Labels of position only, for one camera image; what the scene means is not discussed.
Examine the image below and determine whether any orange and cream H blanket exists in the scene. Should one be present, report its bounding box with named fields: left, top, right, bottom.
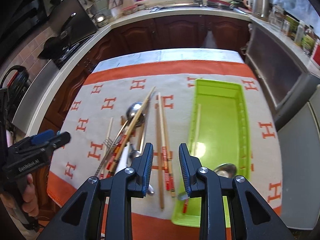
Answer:
left=47, top=57, right=283, bottom=239

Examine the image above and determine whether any steel electric kettle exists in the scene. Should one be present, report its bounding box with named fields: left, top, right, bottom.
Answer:
left=252, top=0, right=270, bottom=22

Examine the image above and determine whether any person's left hand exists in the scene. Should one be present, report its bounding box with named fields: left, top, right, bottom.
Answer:
left=1, top=174, right=39, bottom=219

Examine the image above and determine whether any white ceramic spoon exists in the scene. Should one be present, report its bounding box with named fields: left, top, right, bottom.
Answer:
left=115, top=142, right=130, bottom=174

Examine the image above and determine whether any large steel spoon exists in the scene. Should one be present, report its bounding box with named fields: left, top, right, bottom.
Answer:
left=126, top=101, right=145, bottom=127

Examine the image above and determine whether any black frying pan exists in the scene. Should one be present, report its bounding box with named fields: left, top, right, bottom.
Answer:
left=37, top=12, right=76, bottom=60

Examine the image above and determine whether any steel fork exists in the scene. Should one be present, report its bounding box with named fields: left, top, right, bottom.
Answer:
left=94, top=120, right=128, bottom=177

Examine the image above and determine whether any bamboo chopstick with red band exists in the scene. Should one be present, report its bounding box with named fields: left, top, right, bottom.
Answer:
left=106, top=86, right=156, bottom=178

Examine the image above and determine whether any black red electric cooker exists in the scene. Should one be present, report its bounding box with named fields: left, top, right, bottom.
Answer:
left=1, top=65, right=31, bottom=122

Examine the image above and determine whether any green plastic utensil tray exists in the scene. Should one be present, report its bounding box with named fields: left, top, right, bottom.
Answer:
left=171, top=78, right=252, bottom=228

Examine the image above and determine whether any grey appliance with dark door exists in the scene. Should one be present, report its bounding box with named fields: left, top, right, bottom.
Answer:
left=245, top=19, right=319, bottom=129

